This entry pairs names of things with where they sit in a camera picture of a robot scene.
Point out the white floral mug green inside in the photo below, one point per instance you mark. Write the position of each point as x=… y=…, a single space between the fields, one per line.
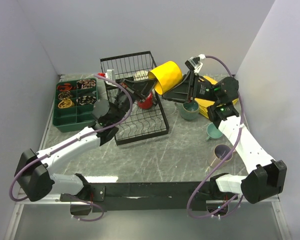
x=140 y=75

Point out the black beige rolled band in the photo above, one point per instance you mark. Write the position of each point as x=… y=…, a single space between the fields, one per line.
x=86 y=100

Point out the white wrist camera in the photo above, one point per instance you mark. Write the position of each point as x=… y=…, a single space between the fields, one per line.
x=195 y=63
x=109 y=74

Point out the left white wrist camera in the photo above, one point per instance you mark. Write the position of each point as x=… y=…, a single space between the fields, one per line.
x=109 y=74

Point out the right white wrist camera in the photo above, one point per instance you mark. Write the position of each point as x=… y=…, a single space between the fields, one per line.
x=195 y=63

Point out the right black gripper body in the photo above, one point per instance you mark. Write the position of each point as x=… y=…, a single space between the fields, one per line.
x=204 y=90

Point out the red mug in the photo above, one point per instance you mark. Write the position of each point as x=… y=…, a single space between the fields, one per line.
x=147 y=103

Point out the orange black rolled band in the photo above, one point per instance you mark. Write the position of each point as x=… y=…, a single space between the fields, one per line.
x=64 y=87

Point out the folded yellow cloth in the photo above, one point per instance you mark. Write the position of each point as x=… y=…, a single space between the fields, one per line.
x=206 y=105

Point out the green compartment tray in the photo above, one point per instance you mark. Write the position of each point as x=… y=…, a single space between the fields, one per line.
x=77 y=117

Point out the yellow mug black handle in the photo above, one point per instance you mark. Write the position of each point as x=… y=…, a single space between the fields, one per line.
x=167 y=76

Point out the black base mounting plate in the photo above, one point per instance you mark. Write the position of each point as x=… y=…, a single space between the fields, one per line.
x=126 y=196

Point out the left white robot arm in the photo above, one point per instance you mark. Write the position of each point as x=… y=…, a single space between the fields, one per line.
x=36 y=171

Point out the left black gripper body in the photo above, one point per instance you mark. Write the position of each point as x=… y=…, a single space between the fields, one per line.
x=123 y=103

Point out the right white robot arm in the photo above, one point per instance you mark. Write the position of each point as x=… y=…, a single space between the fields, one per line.
x=266 y=176

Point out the black wire dish rack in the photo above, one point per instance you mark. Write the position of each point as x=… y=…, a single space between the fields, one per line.
x=142 y=124

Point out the brown white rolled band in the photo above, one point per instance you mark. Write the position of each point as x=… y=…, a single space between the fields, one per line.
x=86 y=83

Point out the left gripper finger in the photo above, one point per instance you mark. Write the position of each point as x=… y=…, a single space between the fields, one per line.
x=143 y=87
x=126 y=84

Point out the blue-green speckled ceramic mug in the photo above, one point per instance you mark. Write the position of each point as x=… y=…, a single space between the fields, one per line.
x=188 y=110

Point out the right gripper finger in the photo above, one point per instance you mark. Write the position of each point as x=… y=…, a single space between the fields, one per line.
x=179 y=95
x=187 y=81

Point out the pink mug lilac inside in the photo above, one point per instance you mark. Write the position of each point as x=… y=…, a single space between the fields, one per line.
x=218 y=154

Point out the black yellow rolled band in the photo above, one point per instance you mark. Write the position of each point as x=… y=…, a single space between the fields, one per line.
x=64 y=95

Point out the small teal cup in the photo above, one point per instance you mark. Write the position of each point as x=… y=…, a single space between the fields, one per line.
x=212 y=132

